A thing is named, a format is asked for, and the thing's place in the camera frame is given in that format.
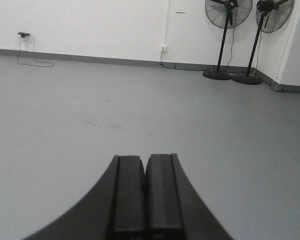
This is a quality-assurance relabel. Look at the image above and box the black cable on floor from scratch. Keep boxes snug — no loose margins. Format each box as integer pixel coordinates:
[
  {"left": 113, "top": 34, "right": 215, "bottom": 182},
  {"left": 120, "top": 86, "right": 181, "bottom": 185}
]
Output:
[{"left": 16, "top": 34, "right": 55, "bottom": 68}]

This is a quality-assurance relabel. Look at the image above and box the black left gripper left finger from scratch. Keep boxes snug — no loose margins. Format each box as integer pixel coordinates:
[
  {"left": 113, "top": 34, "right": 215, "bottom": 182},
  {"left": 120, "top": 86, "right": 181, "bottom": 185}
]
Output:
[{"left": 27, "top": 155, "right": 146, "bottom": 240}]

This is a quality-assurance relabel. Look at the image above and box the white wall power outlet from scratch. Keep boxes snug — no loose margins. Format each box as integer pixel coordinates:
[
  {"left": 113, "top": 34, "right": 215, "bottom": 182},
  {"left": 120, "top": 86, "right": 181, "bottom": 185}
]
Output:
[{"left": 161, "top": 45, "right": 168, "bottom": 53}]

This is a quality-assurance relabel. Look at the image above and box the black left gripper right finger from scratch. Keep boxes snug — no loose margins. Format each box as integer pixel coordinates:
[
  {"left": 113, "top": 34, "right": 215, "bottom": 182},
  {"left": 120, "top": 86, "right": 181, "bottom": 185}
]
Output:
[{"left": 145, "top": 153, "right": 232, "bottom": 240}]

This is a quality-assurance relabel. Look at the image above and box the black device on wall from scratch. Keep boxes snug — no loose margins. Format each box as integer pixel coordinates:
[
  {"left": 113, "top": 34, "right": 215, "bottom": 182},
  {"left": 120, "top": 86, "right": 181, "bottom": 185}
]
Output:
[{"left": 17, "top": 32, "right": 30, "bottom": 38}]

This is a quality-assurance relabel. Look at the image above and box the black pedestal fan left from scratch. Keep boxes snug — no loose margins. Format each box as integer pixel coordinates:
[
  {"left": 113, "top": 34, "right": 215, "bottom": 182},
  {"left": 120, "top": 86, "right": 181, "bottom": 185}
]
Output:
[{"left": 202, "top": 0, "right": 253, "bottom": 81}]

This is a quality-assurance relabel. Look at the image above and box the black pedestal fan right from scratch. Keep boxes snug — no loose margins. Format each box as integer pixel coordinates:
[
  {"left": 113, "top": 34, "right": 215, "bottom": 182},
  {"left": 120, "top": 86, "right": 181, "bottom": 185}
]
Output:
[{"left": 231, "top": 0, "right": 295, "bottom": 85}]

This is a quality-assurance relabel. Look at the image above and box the black pedestal fan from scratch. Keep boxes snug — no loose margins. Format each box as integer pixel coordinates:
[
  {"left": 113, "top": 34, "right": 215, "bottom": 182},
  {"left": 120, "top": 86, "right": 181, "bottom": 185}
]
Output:
[
  {"left": 202, "top": 0, "right": 253, "bottom": 81},
  {"left": 231, "top": 0, "right": 295, "bottom": 85}
]

